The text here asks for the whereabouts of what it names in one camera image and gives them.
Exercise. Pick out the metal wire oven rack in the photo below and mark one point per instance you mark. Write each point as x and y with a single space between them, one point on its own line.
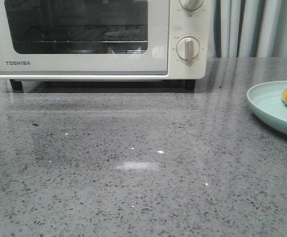
85 39

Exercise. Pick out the black right oven foot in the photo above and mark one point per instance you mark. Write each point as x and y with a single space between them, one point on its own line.
189 84

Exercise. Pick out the mint green plate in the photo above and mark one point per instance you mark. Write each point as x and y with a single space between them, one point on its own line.
265 100

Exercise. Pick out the black left oven foot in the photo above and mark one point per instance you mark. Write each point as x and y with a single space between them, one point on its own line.
16 85

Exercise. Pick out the black oven foot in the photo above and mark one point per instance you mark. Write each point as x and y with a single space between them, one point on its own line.
16 85
189 84

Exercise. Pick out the glass oven door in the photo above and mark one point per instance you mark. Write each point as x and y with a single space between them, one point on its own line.
16 16

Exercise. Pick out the cream Toshiba toaster oven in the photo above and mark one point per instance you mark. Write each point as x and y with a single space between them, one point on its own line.
182 23

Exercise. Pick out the lower cream timer knob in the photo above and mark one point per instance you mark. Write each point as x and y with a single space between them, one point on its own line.
188 48

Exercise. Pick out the upper cream temperature knob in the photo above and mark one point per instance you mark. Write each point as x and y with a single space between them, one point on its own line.
191 5

